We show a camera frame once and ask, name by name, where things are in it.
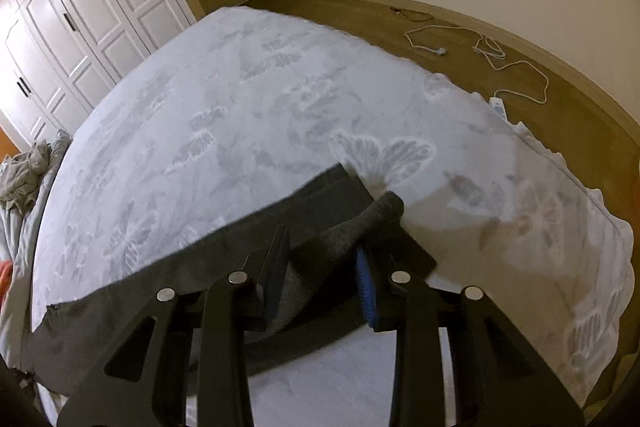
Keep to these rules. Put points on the dark grey pants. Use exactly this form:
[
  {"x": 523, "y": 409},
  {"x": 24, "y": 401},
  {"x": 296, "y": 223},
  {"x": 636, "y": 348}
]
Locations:
[{"x": 320, "y": 227}]

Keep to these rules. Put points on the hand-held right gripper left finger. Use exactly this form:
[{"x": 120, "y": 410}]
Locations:
[{"x": 272, "y": 274}]

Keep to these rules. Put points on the white butterfly print bed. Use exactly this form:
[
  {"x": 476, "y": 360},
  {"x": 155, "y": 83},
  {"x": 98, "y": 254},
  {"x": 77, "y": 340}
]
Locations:
[{"x": 280, "y": 107}]

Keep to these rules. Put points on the orange cloth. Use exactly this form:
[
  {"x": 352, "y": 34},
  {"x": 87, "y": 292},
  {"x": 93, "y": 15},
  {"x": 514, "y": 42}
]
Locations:
[{"x": 4, "y": 277}]

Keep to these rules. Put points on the crumpled grey blanket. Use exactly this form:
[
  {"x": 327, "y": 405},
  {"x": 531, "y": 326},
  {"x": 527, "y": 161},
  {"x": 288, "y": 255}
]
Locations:
[{"x": 30, "y": 172}]

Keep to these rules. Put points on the white power strip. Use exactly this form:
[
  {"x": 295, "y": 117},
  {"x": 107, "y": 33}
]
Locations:
[{"x": 498, "y": 107}]

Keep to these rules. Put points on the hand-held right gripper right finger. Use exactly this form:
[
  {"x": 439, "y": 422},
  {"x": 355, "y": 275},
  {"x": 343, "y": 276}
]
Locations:
[{"x": 366, "y": 287}]

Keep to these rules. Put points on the white panelled wardrobe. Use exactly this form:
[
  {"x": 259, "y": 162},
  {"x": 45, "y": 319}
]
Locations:
[{"x": 75, "y": 22}]

